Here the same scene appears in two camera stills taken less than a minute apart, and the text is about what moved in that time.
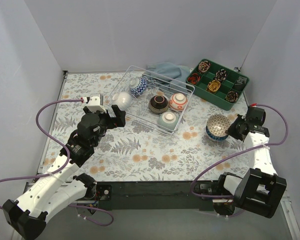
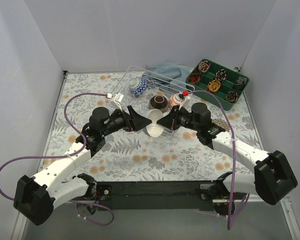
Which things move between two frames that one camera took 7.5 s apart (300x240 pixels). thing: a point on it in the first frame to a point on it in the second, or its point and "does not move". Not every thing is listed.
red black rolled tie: (194, 79) does not move
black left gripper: (109, 118) to (129, 121)
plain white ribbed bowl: (122, 100) to (154, 129)
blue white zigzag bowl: (137, 86) does not move
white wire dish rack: (159, 100) does not move
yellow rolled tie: (213, 86) does not move
